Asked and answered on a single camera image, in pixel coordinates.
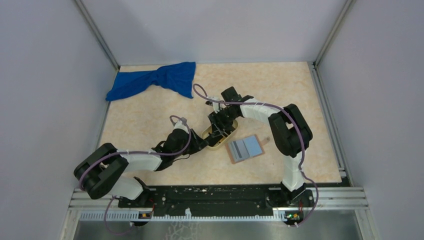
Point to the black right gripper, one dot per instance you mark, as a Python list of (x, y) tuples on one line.
[(215, 118)]

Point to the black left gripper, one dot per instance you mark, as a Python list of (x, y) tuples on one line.
[(198, 143)]

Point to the beige oval plastic tray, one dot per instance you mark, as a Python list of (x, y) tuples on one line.
[(214, 143)]

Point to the silver VIP card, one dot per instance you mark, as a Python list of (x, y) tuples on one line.
[(238, 151)]

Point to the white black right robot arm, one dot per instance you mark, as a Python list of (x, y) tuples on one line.
[(289, 129)]

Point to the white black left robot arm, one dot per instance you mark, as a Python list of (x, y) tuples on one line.
[(101, 173)]

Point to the blue cloth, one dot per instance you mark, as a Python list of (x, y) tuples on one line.
[(176, 77)]

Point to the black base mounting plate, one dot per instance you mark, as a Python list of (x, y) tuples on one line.
[(211, 210)]

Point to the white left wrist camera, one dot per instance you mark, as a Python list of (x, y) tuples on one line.
[(179, 123)]

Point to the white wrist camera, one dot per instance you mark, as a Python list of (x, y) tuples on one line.
[(179, 123), (215, 103)]

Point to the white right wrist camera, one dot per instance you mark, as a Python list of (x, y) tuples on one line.
[(215, 103)]

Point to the aluminium front rail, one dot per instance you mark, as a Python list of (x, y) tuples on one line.
[(330, 198)]

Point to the aluminium corner post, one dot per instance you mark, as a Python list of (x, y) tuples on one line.
[(338, 24), (94, 29)]

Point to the aluminium right corner post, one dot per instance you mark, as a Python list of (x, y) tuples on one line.
[(338, 24)]

